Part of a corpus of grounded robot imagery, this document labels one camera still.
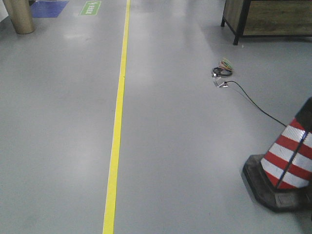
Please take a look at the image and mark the green floor safety sign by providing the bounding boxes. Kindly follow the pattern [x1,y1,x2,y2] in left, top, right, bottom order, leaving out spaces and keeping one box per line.
[79,0,102,16]

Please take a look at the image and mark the dark wooden bench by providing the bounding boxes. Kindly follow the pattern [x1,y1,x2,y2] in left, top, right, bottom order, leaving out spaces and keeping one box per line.
[220,0,312,45]

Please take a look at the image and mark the beige plant pot far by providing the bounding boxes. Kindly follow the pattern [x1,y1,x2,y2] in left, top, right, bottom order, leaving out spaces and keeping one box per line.
[3,0,35,35]

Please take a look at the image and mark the left striped traffic cone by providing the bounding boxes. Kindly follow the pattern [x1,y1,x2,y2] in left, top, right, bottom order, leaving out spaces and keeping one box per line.
[243,98,312,212]

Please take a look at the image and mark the black cable on floor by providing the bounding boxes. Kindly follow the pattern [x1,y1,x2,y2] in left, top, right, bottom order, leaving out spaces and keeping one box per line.
[211,58,287,127]

